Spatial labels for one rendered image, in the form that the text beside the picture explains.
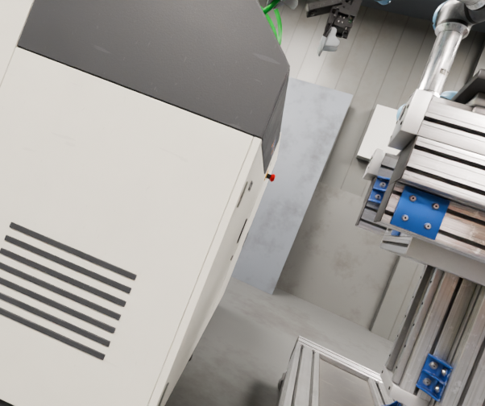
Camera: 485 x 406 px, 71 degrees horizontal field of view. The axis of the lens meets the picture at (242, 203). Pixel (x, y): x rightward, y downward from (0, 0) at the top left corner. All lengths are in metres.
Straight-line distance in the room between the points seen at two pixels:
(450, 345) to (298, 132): 2.53
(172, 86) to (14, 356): 0.67
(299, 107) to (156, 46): 2.66
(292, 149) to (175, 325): 2.62
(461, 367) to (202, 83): 0.87
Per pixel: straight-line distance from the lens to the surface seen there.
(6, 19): 0.99
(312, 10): 1.28
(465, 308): 1.04
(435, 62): 1.54
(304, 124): 3.30
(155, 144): 0.74
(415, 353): 1.03
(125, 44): 0.84
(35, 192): 0.86
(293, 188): 3.09
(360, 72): 3.68
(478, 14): 1.59
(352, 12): 1.27
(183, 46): 0.79
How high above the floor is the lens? 0.66
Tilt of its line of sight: level
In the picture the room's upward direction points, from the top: 22 degrees clockwise
